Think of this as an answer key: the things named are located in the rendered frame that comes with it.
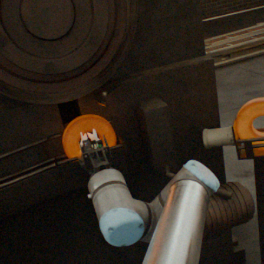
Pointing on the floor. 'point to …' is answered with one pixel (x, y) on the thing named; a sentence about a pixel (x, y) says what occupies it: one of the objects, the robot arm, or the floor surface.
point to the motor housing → (224, 220)
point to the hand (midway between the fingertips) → (88, 138)
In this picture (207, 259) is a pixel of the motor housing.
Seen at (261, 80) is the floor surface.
